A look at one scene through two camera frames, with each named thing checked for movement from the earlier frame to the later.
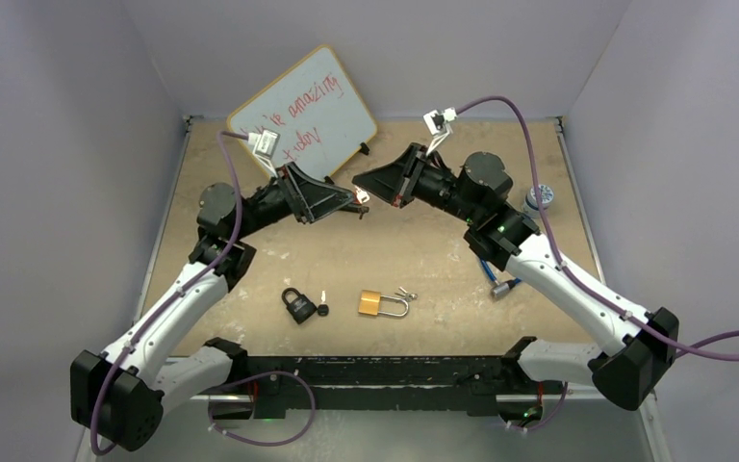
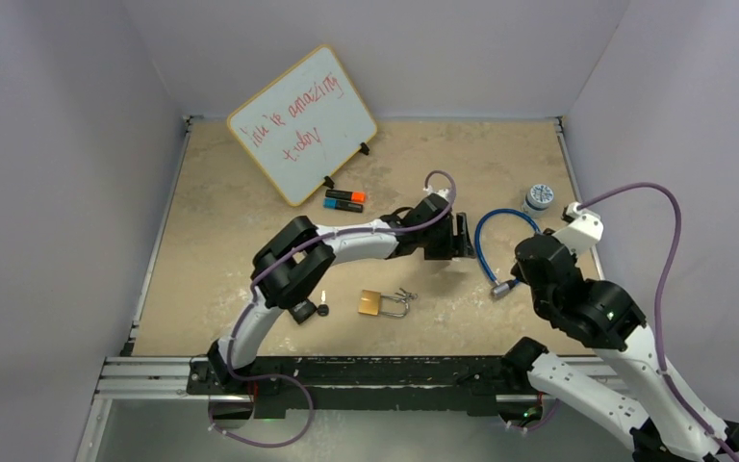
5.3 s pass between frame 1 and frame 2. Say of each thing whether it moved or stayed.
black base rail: stayed
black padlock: stayed
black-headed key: stayed
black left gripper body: moved
